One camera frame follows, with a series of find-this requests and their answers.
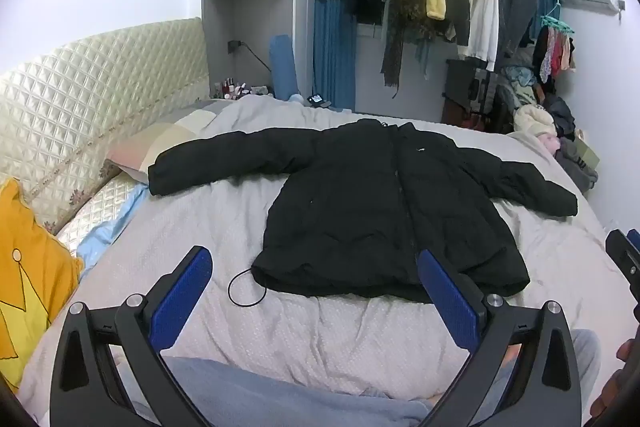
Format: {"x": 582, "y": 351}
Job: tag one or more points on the black wall charger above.
{"x": 234, "y": 47}

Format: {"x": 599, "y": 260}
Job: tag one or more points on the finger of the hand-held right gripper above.
{"x": 620, "y": 249}

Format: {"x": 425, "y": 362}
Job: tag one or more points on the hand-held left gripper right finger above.
{"x": 445, "y": 302}

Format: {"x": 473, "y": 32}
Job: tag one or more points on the pink and red small clothes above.
{"x": 552, "y": 54}

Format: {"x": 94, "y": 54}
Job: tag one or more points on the pile of mixed clothes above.
{"x": 545, "y": 117}

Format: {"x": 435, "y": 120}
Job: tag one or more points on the blue chair back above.
{"x": 282, "y": 67}

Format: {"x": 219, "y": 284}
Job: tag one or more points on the grey bed duvet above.
{"x": 200, "y": 217}

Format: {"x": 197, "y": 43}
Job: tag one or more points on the person's right hand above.
{"x": 626, "y": 351}

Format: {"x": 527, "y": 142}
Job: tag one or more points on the light blue soft item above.
{"x": 296, "y": 97}

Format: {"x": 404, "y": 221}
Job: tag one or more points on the black puffer jacket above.
{"x": 350, "y": 207}

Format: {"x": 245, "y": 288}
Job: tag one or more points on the light blue sheet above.
{"x": 107, "y": 234}

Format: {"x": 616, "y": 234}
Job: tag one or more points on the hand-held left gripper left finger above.
{"x": 182, "y": 297}

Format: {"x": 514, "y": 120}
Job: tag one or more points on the white hoodie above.
{"x": 482, "y": 12}

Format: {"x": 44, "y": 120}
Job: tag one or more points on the small black screen device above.
{"x": 317, "y": 100}

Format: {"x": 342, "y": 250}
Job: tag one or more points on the blue curtain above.
{"x": 332, "y": 57}

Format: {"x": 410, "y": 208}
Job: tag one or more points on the dark grey hanging garments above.
{"x": 517, "y": 2}

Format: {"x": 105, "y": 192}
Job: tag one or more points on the cluster of cosmetic bottles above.
{"x": 235, "y": 89}

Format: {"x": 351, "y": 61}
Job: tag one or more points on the green clip hanger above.
{"x": 556, "y": 22}

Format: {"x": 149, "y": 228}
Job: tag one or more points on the cream quilted headboard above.
{"x": 75, "y": 97}

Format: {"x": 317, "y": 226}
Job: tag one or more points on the teal hanging garment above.
{"x": 424, "y": 57}

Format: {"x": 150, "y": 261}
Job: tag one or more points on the cream quilted mattress cover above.
{"x": 95, "y": 207}

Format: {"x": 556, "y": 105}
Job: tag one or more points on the yellow printed pillow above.
{"x": 30, "y": 267}

